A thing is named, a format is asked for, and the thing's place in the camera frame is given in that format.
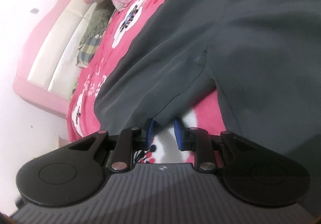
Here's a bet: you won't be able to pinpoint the green plaid cloth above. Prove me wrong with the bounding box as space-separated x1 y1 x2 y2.
76 0 115 68

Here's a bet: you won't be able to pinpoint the pink white bed headboard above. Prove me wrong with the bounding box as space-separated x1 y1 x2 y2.
12 0 96 118

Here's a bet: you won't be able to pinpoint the dark grey trousers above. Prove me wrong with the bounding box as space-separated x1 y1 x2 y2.
94 0 320 168

